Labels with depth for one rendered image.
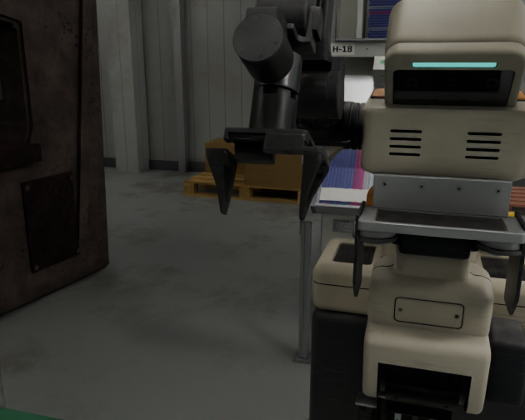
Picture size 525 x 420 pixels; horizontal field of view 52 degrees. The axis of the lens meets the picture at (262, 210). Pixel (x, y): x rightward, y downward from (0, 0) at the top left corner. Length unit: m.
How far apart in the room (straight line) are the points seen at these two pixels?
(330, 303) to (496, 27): 0.74
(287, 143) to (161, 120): 6.12
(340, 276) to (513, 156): 0.53
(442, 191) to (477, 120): 0.13
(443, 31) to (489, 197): 0.28
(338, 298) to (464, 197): 0.50
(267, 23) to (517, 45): 0.41
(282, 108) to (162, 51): 6.03
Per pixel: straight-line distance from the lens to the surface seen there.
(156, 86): 6.71
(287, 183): 5.03
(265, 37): 0.61
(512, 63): 0.90
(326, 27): 0.91
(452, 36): 0.90
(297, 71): 0.68
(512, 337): 1.22
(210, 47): 6.42
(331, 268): 1.32
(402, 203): 0.95
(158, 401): 2.28
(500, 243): 0.90
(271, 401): 2.24
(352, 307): 1.34
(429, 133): 0.95
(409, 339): 1.04
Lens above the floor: 1.29
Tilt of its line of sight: 15 degrees down
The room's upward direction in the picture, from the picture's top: straight up
